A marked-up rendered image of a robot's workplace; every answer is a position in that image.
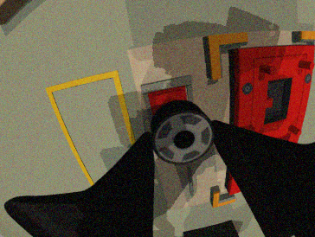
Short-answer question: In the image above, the yellow rectangular outline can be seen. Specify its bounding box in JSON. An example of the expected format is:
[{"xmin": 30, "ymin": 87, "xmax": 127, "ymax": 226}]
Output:
[{"xmin": 45, "ymin": 70, "xmax": 136, "ymax": 185}]

